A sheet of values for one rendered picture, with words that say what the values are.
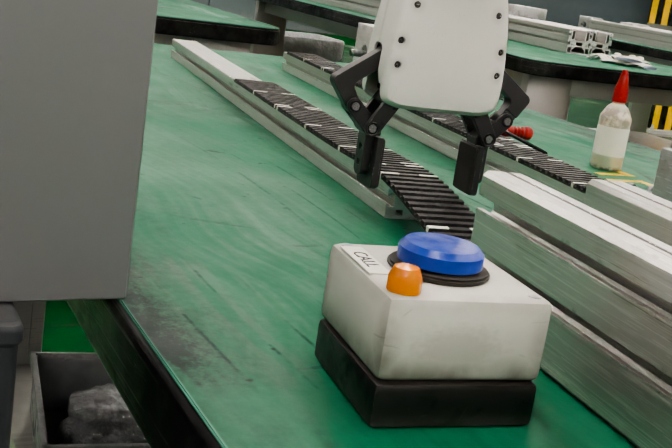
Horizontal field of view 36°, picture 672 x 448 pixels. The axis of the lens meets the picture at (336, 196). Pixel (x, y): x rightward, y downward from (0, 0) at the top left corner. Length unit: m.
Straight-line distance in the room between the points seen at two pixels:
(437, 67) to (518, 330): 0.35
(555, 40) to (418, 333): 3.36
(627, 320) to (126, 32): 0.28
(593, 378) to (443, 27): 0.34
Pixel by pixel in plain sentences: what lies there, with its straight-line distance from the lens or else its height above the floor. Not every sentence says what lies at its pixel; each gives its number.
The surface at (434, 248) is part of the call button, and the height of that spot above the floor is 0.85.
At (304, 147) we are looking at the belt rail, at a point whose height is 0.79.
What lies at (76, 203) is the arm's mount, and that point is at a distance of 0.55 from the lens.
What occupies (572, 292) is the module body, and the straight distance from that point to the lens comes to 0.53.
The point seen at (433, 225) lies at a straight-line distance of 0.75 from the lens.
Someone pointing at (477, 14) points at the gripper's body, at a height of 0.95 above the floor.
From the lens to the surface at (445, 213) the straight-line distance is 0.77.
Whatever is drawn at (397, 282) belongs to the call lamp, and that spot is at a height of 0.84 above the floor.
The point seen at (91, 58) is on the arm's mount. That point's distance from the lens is 0.53.
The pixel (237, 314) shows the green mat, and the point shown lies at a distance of 0.56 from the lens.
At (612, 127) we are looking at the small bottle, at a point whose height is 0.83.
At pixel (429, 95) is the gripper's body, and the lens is 0.79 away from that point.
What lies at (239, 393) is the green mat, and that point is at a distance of 0.47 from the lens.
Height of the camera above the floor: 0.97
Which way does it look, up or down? 13 degrees down
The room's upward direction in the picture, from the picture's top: 9 degrees clockwise
